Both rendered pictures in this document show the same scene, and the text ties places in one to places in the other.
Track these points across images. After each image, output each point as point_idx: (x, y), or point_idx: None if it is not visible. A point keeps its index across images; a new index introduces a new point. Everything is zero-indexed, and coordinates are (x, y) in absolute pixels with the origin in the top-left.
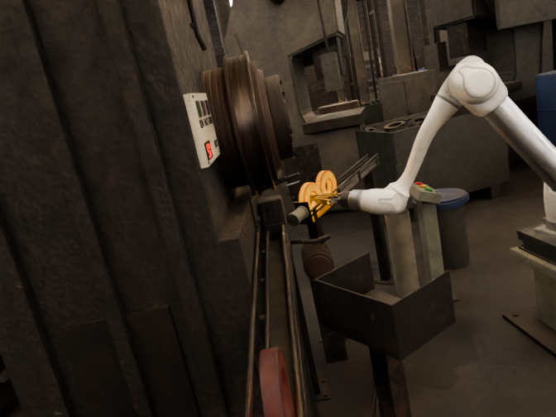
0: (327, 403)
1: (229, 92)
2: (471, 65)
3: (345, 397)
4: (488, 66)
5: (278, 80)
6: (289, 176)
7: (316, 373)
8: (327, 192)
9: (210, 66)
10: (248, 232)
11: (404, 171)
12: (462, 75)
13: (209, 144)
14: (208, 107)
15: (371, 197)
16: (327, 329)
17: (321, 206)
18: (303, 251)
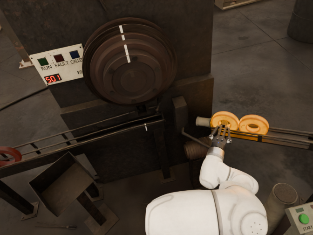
0: (158, 183)
1: (83, 53)
2: (158, 206)
3: (161, 190)
4: (155, 228)
5: (112, 62)
6: (158, 105)
7: (162, 173)
8: (247, 129)
9: (161, 3)
10: (99, 112)
11: (243, 183)
12: (155, 199)
13: (57, 75)
14: (71, 55)
15: (203, 163)
16: (190, 171)
17: (227, 132)
18: (202, 137)
